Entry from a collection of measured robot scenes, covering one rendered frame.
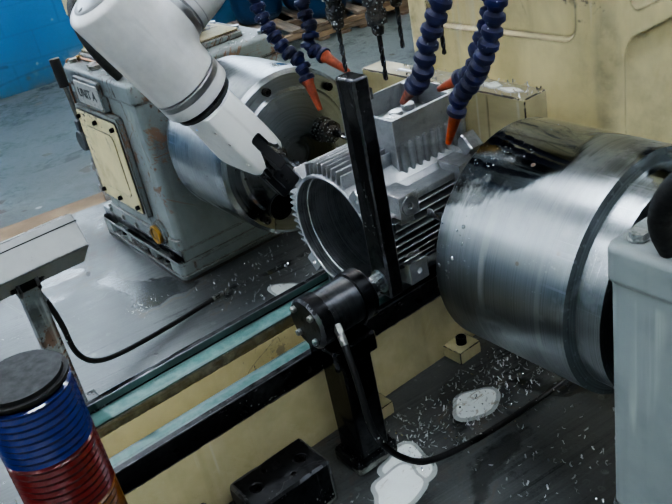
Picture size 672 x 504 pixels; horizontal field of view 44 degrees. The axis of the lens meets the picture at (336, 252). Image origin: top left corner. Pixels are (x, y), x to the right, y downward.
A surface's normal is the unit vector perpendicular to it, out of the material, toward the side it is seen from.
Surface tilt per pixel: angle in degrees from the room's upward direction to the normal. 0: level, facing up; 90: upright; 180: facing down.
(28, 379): 0
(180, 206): 90
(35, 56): 90
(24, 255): 50
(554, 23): 90
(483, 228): 58
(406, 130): 90
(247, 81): 17
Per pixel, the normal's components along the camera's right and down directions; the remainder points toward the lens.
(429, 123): 0.61, 0.29
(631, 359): -0.77, 0.42
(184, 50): 0.73, 0.10
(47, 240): 0.36, -0.33
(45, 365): -0.18, -0.86
